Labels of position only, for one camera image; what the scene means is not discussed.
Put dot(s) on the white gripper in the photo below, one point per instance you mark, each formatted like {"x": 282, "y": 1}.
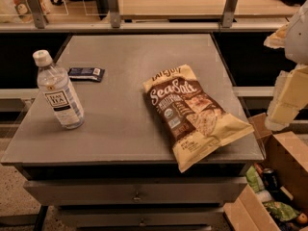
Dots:
{"x": 297, "y": 41}

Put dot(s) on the clear plastic water bottle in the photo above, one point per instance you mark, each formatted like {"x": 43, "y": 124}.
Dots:
{"x": 54, "y": 83}

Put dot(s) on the brown sea salt chip bag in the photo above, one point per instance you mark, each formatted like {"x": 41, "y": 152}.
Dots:
{"x": 197, "y": 123}

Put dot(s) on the green snack bag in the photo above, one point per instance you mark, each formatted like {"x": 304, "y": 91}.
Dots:
{"x": 281, "y": 211}

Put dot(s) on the white bag with orange label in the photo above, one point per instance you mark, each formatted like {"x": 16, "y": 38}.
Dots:
{"x": 18, "y": 11}

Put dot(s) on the dark soda can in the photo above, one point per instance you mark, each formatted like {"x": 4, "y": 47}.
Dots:
{"x": 270, "y": 180}

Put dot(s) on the light green packet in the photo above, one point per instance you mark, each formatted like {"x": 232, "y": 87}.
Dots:
{"x": 254, "y": 180}

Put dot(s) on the upper grey drawer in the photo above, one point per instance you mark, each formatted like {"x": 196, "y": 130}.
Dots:
{"x": 136, "y": 191}

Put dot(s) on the grey drawer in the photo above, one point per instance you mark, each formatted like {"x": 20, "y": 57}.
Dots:
{"x": 141, "y": 217}
{"x": 136, "y": 191}

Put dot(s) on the cardboard box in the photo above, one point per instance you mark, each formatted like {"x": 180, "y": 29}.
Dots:
{"x": 287, "y": 155}

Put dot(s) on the grey drawer cabinet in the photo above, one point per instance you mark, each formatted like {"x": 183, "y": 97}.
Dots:
{"x": 122, "y": 135}

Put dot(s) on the dark blue snack bar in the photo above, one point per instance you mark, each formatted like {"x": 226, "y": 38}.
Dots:
{"x": 94, "y": 74}

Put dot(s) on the lower grey drawer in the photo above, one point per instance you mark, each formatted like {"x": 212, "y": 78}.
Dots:
{"x": 141, "y": 217}

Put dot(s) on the right metal bracket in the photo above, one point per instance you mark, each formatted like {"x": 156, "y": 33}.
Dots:
{"x": 227, "y": 17}

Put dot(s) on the metal bracket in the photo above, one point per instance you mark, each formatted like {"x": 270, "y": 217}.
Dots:
{"x": 115, "y": 19}
{"x": 227, "y": 17}
{"x": 37, "y": 13}

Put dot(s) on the middle metal bracket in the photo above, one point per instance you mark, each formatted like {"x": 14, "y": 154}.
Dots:
{"x": 115, "y": 19}

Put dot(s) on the left metal bracket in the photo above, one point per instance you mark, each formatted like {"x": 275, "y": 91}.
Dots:
{"x": 37, "y": 13}

